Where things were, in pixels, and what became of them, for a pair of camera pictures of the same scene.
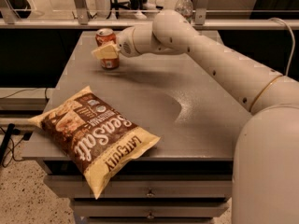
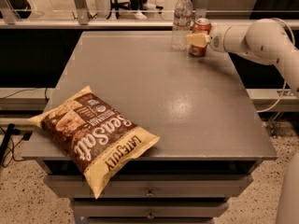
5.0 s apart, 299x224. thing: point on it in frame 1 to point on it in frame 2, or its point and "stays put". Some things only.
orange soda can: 105,35 to 201,25
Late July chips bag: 98,137 stays put
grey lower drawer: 151,208 stays put
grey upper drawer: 145,187 stays put
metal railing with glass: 135,7 stays put
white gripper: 125,43 to 216,41
